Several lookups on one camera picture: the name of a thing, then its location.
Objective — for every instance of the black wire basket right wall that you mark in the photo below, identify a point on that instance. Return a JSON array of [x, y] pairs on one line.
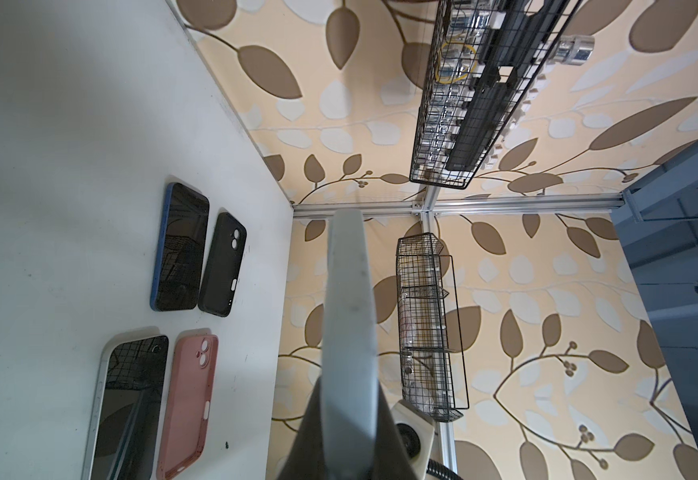
[[425, 346]]

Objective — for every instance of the black wire basket wall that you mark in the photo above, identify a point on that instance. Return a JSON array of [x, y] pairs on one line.
[[425, 346], [424, 168]]

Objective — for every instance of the black socket set holder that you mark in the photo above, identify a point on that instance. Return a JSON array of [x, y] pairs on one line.
[[492, 52]]

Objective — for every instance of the pink phone case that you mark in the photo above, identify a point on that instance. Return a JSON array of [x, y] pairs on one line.
[[188, 404]]

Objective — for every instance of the black phone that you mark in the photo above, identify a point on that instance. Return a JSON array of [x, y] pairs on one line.
[[180, 249], [349, 382]]

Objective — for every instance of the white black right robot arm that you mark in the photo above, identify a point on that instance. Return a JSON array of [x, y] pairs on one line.
[[440, 471]]

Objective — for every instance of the black wire basket back wall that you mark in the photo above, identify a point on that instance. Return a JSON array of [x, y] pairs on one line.
[[424, 168]]

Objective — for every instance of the black phone case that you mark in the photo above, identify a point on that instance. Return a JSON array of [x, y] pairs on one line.
[[223, 265]]

